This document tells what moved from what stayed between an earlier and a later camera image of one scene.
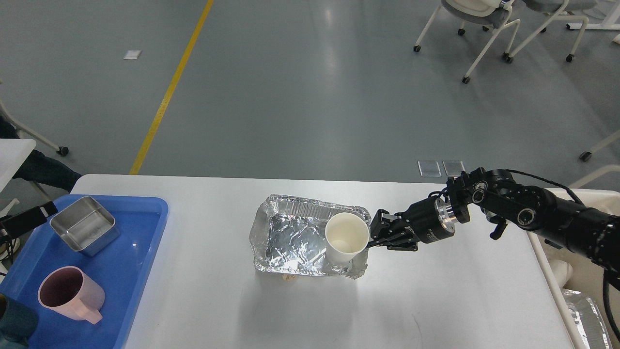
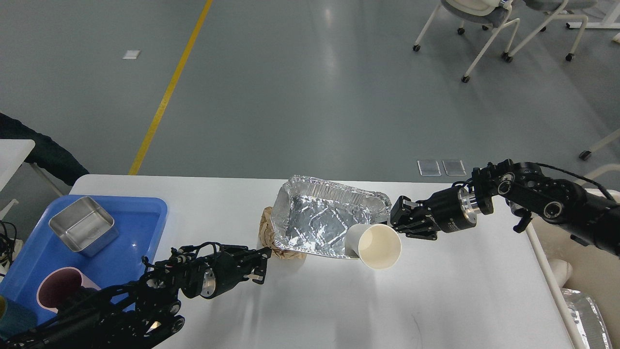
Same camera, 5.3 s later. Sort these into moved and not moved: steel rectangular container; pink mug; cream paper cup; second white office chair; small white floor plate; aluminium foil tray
Moved: cream paper cup; aluminium foil tray
Not moved: small white floor plate; second white office chair; steel rectangular container; pink mug
